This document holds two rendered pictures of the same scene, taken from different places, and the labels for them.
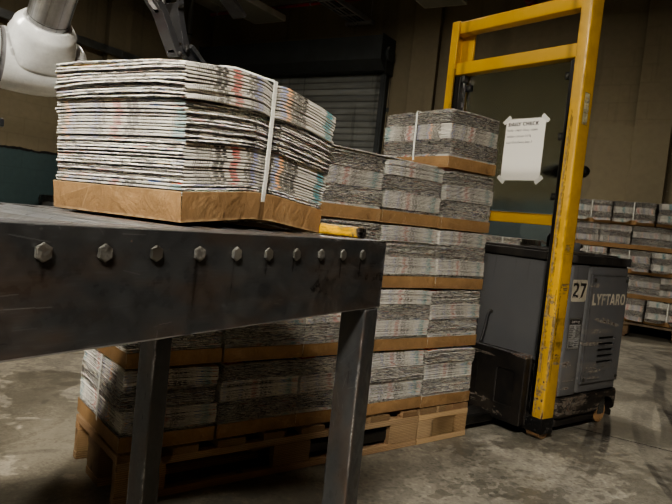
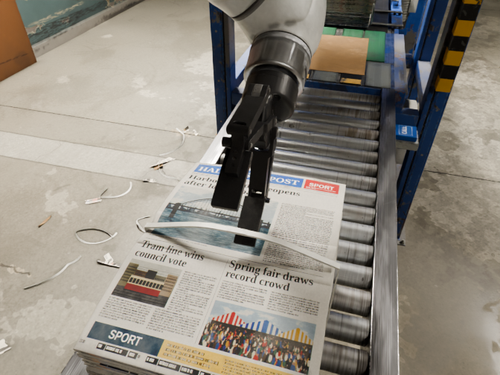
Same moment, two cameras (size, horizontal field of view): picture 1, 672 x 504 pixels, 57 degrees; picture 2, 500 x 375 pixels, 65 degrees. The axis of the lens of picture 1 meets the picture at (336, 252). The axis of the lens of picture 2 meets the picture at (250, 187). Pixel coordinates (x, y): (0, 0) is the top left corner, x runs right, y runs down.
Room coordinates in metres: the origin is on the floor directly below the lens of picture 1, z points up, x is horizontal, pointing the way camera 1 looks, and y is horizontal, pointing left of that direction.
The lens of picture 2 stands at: (1.46, 0.17, 1.46)
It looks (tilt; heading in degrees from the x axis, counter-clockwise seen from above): 39 degrees down; 165
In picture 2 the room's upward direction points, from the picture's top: straight up
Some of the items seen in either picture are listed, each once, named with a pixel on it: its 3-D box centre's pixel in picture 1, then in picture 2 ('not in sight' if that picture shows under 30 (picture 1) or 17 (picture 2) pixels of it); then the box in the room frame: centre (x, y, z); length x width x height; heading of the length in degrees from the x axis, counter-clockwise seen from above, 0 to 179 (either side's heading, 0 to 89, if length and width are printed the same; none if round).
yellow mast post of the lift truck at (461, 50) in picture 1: (445, 201); not in sight; (3.12, -0.51, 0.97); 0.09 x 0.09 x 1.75; 38
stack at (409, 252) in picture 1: (272, 333); not in sight; (2.14, 0.19, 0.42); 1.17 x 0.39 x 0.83; 128
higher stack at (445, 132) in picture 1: (425, 272); not in sight; (2.59, -0.38, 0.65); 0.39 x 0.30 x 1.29; 38
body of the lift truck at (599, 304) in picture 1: (531, 326); not in sight; (3.09, -1.01, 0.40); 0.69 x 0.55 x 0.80; 38
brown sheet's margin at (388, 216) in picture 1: (377, 216); not in sight; (2.40, -0.14, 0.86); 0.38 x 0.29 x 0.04; 38
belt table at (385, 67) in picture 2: not in sight; (332, 60); (-0.19, 1.01, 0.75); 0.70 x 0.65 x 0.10; 149
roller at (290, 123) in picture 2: not in sight; (309, 129); (0.41, 0.66, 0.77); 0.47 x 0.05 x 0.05; 59
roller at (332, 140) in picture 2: not in sight; (306, 138); (0.46, 0.63, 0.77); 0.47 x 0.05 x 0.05; 59
